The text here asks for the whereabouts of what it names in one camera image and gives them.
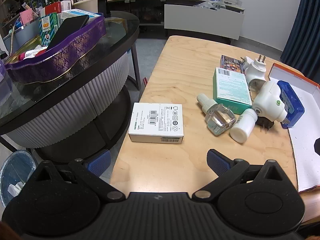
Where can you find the white plug-in device with bottle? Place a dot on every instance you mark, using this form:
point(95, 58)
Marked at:
point(256, 70)

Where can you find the white and blue box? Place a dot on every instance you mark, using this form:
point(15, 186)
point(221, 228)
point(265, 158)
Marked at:
point(82, 12)

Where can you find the white adapter box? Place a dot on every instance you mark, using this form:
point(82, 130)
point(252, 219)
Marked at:
point(156, 121)

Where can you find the dark blue curtain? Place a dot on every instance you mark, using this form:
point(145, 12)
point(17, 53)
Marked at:
point(303, 25)

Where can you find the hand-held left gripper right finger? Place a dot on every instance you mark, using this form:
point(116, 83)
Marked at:
point(218, 162)

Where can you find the clear bag of parts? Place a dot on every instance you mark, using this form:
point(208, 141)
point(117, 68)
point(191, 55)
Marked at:
point(208, 5)

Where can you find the pink and white tube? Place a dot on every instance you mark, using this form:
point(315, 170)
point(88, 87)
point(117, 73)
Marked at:
point(31, 54)

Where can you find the blue plastic box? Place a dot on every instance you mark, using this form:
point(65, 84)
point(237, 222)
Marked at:
point(291, 102)

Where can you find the black phone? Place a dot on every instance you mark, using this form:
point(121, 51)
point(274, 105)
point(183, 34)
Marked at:
point(67, 28)

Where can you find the red box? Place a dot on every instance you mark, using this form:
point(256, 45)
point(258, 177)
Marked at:
point(52, 8)

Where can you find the clear glass refill bottle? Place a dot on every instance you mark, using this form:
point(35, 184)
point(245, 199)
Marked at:
point(220, 117)

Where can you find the black charger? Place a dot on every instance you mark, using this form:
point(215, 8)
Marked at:
point(263, 123)

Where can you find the orange cardboard box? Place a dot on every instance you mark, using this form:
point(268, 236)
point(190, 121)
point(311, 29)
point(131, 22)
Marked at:
point(303, 135)

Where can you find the trash bin with blue bag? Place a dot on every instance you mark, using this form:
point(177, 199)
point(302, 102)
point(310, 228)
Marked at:
point(15, 175)

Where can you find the small white plastic bottle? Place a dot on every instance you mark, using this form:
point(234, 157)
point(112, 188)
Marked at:
point(243, 126)

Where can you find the purple patterned tin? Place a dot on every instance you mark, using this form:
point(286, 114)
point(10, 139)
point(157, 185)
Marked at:
point(65, 57)

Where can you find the pink notepad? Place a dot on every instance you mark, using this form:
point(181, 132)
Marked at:
point(28, 17)

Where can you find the grey container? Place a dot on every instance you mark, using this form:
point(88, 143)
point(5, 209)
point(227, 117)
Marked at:
point(25, 35)

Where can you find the green bandage box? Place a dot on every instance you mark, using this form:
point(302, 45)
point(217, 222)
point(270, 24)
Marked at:
point(231, 90)

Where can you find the playing card box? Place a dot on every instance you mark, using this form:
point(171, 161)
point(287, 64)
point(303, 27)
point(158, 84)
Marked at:
point(231, 63)

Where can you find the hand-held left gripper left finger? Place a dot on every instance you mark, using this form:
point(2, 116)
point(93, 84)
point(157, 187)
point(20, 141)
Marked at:
point(98, 161)

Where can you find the green striped box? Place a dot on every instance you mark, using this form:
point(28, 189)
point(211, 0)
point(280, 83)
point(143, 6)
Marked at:
point(48, 30)

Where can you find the white cube charger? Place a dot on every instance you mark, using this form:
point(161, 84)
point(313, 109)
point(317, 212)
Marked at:
point(248, 63)

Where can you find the white panel cart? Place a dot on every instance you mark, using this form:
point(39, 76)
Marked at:
point(202, 21)

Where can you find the white plug-in device green button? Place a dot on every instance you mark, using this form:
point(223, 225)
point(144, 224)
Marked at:
point(268, 97)

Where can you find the round black coffee table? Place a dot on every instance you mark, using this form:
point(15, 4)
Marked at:
point(62, 102)

